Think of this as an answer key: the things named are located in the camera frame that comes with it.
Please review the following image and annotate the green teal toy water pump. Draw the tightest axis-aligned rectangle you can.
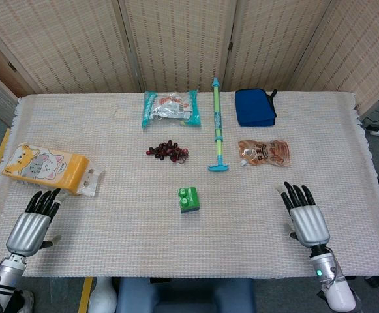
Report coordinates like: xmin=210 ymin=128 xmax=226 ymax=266
xmin=207 ymin=77 xmax=231 ymax=173

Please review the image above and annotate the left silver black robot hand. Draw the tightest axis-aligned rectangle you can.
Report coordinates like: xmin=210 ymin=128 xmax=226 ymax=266
xmin=5 ymin=187 xmax=62 ymax=258

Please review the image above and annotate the green toy block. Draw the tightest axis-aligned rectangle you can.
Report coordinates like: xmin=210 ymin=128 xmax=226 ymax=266
xmin=177 ymin=186 xmax=200 ymax=215

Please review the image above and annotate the teal silver snack bag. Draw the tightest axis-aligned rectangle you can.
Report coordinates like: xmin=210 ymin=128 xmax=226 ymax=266
xmin=142 ymin=89 xmax=202 ymax=130

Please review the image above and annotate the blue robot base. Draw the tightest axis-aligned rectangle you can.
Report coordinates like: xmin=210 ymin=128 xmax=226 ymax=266
xmin=115 ymin=276 xmax=257 ymax=313

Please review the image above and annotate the beige woven tablecloth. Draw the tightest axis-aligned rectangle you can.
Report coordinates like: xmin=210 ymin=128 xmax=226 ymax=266
xmin=0 ymin=92 xmax=379 ymax=279

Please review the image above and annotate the woven folding screen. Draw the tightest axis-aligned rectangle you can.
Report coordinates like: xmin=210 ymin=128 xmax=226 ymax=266
xmin=0 ymin=0 xmax=379 ymax=128

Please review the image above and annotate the blue zipper pouch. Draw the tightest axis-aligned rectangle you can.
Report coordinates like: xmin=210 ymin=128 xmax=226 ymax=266
xmin=234 ymin=88 xmax=279 ymax=127

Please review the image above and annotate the orange spouted drink pouch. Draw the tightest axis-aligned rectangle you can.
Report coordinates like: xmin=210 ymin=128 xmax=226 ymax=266
xmin=237 ymin=139 xmax=292 ymax=169

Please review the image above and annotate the bunch of dark red grapes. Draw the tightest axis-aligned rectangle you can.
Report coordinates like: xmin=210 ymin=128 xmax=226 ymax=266
xmin=145 ymin=140 xmax=189 ymax=164

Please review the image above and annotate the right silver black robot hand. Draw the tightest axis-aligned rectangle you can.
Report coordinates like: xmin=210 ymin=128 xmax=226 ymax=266
xmin=274 ymin=181 xmax=331 ymax=250

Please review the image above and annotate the yellow cat print tissue pack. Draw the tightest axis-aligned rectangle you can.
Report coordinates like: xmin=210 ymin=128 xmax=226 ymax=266
xmin=1 ymin=142 xmax=106 ymax=198

